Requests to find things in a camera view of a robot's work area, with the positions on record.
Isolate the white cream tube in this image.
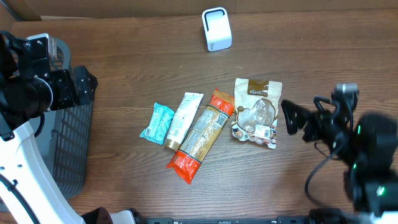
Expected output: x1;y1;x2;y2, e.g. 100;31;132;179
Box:
164;92;203;152

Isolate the white barcode scanner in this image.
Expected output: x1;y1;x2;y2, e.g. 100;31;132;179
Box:
201;7;233;52

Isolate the grey plastic mesh basket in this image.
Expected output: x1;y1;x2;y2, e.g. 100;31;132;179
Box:
0;37;94;212

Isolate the beige nut snack pouch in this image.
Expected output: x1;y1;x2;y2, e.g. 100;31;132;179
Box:
231;78;282;150

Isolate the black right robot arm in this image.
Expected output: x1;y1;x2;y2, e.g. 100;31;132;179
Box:
281;90;397;223

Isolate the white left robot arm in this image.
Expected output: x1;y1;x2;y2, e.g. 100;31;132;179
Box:
1;30;139;223

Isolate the teal wipes packet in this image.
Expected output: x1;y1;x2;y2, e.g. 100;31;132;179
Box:
140;103;175;146

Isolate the orange noodle packet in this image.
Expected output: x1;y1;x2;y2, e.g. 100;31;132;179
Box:
166;89;234;184

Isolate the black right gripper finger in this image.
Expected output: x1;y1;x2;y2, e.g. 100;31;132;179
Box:
281;100;311;135
313;95;334;112

